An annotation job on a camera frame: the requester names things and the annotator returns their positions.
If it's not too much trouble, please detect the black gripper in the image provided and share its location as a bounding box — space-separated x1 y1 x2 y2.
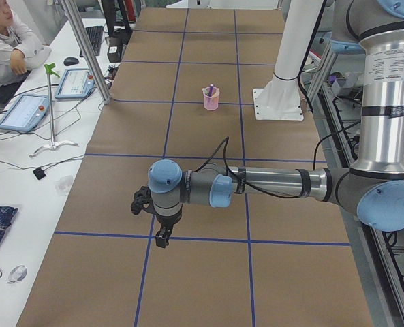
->
130 186 182 247

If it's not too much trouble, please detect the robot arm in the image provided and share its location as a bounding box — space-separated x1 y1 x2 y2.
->
131 1 404 247

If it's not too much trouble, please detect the pink mesh pen holder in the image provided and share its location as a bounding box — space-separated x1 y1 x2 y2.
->
202 85 220 110

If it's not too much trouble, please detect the small black puck device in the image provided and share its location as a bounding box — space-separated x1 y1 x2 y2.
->
33 167 46 181

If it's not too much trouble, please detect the far teach pendant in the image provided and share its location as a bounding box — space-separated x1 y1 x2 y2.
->
55 68 95 100

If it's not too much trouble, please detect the teach pendant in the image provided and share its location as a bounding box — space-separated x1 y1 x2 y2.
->
55 68 95 100
0 94 50 132

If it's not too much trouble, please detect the near teach pendant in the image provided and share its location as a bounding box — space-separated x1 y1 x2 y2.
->
0 94 50 132

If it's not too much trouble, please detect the black box with label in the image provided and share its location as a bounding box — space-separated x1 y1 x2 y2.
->
107 37 123 63

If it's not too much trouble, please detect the black computer mouse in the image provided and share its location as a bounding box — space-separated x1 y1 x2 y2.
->
63 57 79 67

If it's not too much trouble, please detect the metal stand with green clip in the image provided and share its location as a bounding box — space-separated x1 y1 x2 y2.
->
29 63 78 158

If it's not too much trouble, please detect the black keyboard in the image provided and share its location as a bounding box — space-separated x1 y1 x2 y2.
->
85 25 104 56

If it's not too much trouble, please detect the black computer monitor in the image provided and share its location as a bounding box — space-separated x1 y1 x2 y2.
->
100 0 141 44

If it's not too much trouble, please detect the seated person in white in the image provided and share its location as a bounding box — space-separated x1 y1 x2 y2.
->
0 1 51 105

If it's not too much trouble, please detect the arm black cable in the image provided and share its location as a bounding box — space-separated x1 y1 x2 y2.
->
193 136 362 199

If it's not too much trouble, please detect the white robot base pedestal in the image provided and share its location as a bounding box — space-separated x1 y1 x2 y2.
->
253 0 325 121

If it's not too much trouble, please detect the aluminium frame rack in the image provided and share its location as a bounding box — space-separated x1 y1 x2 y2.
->
307 44 404 326

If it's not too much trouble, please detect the aluminium frame post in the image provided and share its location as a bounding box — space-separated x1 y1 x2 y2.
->
61 0 111 104

